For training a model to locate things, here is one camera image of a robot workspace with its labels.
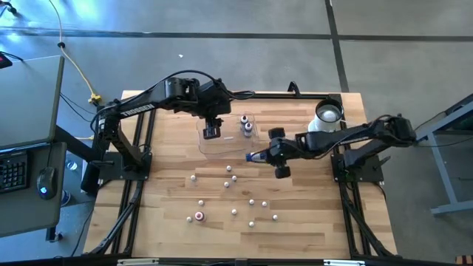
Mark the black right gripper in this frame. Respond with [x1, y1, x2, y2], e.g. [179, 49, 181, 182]
[258, 126, 297, 180]

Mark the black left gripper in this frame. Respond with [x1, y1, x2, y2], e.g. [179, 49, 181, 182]
[203, 116, 225, 140]

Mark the large blue food colouring bottle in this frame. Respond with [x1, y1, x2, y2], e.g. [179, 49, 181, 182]
[245, 151, 268, 164]

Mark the clear plastic bin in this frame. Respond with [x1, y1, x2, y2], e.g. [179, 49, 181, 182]
[195, 112, 259, 156]

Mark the black box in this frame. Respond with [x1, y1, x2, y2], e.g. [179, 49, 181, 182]
[80, 162, 101, 195]

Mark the black computer mouse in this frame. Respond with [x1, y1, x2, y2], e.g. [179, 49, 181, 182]
[35, 166, 58, 200]

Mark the grey-blue metal stand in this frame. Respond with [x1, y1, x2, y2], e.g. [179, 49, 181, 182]
[412, 94, 473, 216]

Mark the grey desk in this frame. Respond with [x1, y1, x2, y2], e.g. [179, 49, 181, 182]
[0, 55, 68, 239]

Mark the black keyboard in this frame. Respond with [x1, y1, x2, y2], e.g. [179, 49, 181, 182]
[0, 150, 30, 195]

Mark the black aluminium table frame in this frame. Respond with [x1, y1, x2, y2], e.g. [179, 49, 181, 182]
[84, 91, 398, 259]

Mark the black frame hook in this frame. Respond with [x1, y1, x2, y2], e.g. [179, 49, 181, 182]
[287, 81, 302, 98]

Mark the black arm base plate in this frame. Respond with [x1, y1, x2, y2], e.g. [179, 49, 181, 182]
[98, 151, 153, 182]
[330, 153, 385, 184]

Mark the silver metal bracket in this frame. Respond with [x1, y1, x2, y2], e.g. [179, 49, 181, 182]
[323, 259, 367, 266]
[117, 258, 160, 266]

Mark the yellow extension cable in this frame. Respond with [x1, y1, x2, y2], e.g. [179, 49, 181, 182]
[47, 0, 98, 99]

